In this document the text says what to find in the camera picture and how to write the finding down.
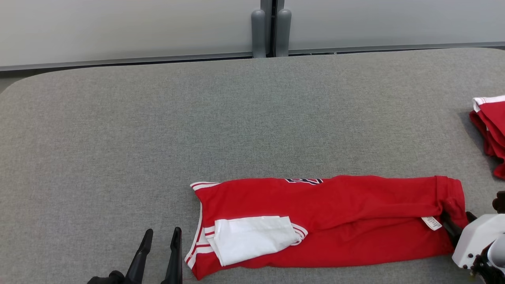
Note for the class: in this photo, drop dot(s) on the black camera plug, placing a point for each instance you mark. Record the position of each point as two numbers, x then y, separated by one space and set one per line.
499 202
104 279

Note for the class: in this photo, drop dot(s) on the red shorts with white trim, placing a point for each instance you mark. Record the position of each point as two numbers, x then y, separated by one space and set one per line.
493 126

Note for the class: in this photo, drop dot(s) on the grey cylindrical bumper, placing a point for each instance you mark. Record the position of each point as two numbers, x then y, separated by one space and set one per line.
283 35
258 35

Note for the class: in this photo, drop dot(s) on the red jersey with white sleeves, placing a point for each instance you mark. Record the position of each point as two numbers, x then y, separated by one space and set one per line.
355 205

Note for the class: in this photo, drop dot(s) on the grey partition post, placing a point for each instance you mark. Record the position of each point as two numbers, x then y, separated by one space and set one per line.
267 6

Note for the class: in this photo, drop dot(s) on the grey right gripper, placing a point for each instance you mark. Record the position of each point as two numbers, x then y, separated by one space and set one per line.
498 256

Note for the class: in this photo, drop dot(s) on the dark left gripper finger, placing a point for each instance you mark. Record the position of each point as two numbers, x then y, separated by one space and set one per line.
173 264
139 264

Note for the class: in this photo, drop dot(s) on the black right camera plug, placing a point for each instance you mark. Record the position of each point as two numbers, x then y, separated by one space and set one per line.
499 202

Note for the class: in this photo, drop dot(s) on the grey partition bottom rail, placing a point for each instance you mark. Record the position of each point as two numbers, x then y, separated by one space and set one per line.
118 61
394 47

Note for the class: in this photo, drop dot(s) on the black left camera plug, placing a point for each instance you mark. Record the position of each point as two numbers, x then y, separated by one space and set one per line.
104 279

